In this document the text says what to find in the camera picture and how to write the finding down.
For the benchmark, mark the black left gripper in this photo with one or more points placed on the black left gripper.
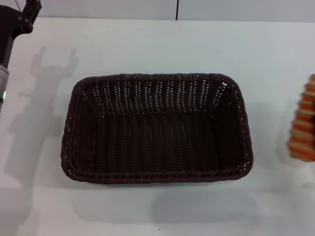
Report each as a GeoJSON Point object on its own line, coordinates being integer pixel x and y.
{"type": "Point", "coordinates": [9, 22]}

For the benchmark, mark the dark brown woven basket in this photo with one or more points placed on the dark brown woven basket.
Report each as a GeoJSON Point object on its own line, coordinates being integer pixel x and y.
{"type": "Point", "coordinates": [157, 137]}

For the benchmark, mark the orange striped toy bread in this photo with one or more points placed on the orange striped toy bread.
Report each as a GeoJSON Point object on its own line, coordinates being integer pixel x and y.
{"type": "Point", "coordinates": [303, 127]}

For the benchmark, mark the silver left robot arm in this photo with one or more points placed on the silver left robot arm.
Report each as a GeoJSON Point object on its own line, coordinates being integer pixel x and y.
{"type": "Point", "coordinates": [3, 81]}

